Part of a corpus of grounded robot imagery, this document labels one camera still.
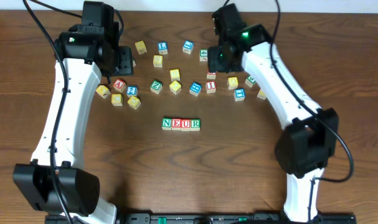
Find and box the red U block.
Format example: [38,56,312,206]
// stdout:
[181,119,191,131]

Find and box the blue 2 block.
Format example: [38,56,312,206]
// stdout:
[126,86,138,98]

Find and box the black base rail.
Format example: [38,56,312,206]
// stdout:
[115,212,357,224]

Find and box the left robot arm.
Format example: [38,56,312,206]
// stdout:
[12,1,133,223]

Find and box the red A block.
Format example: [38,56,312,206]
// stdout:
[113,79,127,93]

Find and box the green 4 block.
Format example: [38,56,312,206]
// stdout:
[199,49,208,62]

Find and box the yellow O block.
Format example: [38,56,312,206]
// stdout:
[169,80,182,95]

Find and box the yellow block right centre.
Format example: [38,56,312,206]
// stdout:
[227,77,239,90]

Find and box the green R block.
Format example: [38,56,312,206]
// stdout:
[191,119,201,131]

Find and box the yellow block top left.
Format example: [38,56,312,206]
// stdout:
[135,40,147,55]

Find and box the yellow s block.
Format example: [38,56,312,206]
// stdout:
[153,55,163,68]
[170,69,181,82]

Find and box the blue tilted L block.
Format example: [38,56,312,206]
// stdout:
[182,40,194,54]

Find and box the yellow Q block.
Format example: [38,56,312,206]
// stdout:
[128,96,141,110]

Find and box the red i block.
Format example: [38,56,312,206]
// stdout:
[207,72,217,80]
[206,81,217,94]

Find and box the green Z block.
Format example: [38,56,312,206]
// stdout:
[150,80,163,95]

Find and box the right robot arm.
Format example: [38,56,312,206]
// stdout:
[208,3,338,223]

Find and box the yellow M block right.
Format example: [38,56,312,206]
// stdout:
[257,90,267,100]

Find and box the blue H block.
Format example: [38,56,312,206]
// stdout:
[189,82,202,96]

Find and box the yellow C block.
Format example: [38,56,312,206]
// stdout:
[111,94,123,106]

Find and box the blue T block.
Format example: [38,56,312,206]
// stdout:
[234,88,246,101]

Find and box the green N block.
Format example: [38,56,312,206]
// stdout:
[161,118,172,130]

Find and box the red E block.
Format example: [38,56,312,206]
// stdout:
[171,118,182,131]

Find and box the yellow K block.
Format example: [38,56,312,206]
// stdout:
[96,85,111,99]

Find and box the green J block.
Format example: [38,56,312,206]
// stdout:
[245,75,256,88]

